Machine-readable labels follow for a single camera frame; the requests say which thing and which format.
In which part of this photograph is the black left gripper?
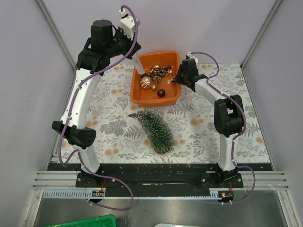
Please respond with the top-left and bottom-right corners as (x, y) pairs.
(105, 26), (141, 59)

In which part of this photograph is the clear plastic ornament tag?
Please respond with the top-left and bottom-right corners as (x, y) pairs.
(134, 57), (145, 75)

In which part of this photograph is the small green christmas tree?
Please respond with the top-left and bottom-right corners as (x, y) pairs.
(128, 109), (174, 155)

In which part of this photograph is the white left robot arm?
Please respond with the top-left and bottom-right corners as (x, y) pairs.
(52, 17), (141, 187)

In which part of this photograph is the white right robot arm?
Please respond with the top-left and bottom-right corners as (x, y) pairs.
(175, 59), (246, 187)

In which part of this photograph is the gold wrapped round ornament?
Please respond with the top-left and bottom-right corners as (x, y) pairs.
(167, 69), (173, 76)

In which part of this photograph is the gold and brown ornament pile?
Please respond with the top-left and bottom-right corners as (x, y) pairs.
(148, 65), (171, 77)

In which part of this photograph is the brown pine cone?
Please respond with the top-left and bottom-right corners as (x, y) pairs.
(152, 75), (161, 83)

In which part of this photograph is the dark brown bauble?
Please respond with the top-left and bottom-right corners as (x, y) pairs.
(157, 89), (166, 97)

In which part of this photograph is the small gold bauble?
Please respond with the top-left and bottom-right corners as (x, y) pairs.
(151, 85), (157, 91)

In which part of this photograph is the large gold striped bauble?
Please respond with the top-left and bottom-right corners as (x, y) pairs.
(140, 76), (152, 89)

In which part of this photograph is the floral patterned table mat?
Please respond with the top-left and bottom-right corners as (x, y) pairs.
(86, 63), (270, 163)

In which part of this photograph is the green plastic crate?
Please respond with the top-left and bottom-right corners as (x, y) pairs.
(50, 214), (117, 227)

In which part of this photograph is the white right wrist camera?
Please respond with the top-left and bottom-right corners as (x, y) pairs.
(186, 52), (198, 62)

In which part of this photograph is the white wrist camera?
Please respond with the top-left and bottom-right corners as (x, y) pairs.
(119, 9), (135, 40)
(186, 52), (198, 62)

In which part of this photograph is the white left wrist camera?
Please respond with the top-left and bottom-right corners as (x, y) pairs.
(119, 9), (135, 40)

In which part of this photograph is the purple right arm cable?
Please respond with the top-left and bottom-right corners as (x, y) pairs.
(190, 52), (256, 206)

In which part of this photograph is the aluminium frame post left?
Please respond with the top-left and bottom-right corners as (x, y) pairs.
(35, 0), (79, 69)

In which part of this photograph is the grey slotted cable duct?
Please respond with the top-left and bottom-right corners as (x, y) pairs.
(44, 190), (224, 200)

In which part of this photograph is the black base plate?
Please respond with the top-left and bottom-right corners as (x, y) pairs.
(75, 164), (243, 198)

